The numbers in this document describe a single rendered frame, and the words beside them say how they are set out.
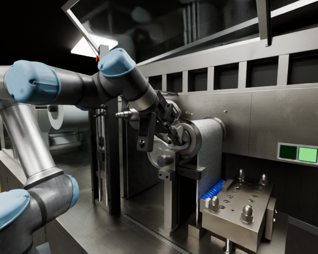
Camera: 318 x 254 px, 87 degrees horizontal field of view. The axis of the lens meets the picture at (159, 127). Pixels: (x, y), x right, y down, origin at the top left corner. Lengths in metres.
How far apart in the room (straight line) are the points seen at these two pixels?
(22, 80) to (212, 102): 0.78
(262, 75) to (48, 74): 0.85
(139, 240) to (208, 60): 0.86
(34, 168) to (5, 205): 0.13
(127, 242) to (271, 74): 0.91
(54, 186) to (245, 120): 0.80
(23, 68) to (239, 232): 0.64
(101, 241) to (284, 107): 0.86
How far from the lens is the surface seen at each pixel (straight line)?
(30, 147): 0.68
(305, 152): 0.87
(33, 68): 0.36
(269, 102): 0.86
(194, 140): 0.60
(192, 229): 0.72
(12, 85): 0.39
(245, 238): 0.62
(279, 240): 0.83
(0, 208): 0.58
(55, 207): 0.64
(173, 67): 1.07
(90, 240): 0.76
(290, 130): 0.86
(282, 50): 0.90
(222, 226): 0.63
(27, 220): 0.60
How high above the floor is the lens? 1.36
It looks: 6 degrees down
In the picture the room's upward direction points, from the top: straight up
